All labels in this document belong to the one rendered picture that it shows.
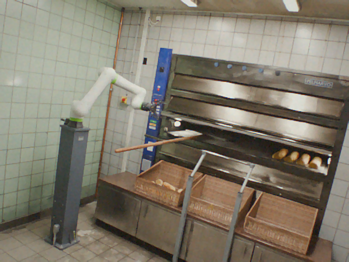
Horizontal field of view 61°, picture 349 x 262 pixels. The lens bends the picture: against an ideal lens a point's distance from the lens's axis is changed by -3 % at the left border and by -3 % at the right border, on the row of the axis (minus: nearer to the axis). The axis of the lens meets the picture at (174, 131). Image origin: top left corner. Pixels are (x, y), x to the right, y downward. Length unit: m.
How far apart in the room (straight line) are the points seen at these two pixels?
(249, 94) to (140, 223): 1.75
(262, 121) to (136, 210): 1.60
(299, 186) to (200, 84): 1.48
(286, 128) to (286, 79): 0.47
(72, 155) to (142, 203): 0.87
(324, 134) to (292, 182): 0.55
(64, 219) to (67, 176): 0.43
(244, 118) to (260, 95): 0.28
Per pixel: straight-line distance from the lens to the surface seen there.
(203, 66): 3.43
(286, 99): 3.13
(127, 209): 3.37
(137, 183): 3.29
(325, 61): 3.13
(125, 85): 3.04
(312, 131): 3.10
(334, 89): 3.11
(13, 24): 3.15
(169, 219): 3.10
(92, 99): 2.79
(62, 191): 3.12
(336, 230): 3.27
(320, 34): 3.18
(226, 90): 3.28
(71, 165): 2.98
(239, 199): 2.69
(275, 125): 3.14
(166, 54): 3.62
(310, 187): 3.17
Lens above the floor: 1.74
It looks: 8 degrees down
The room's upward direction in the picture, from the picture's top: 10 degrees clockwise
